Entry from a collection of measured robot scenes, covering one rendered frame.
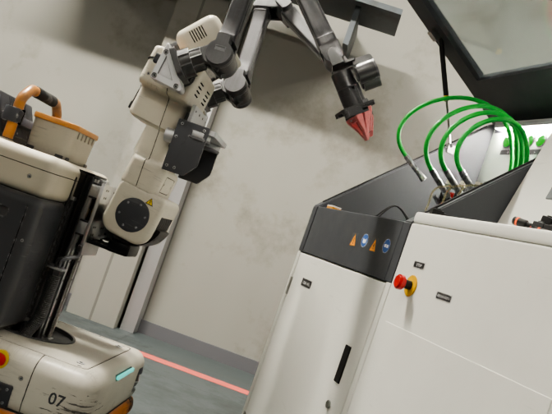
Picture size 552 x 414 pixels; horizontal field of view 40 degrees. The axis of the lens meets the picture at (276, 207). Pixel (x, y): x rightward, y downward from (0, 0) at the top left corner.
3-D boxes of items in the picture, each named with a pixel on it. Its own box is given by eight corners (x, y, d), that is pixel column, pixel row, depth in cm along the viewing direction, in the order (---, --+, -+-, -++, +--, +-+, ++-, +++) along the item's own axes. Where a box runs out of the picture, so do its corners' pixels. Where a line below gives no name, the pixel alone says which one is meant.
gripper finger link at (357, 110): (379, 135, 206) (367, 103, 207) (358, 142, 204) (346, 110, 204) (368, 140, 213) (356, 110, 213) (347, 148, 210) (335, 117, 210)
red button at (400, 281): (388, 289, 178) (395, 269, 178) (402, 294, 179) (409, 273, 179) (397, 293, 173) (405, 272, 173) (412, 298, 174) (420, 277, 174)
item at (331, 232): (301, 251, 249) (318, 205, 249) (314, 255, 250) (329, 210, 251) (384, 280, 190) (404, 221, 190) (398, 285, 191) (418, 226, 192)
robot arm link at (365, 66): (326, 62, 216) (324, 48, 208) (364, 48, 216) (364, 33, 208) (342, 98, 213) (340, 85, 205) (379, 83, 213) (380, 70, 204)
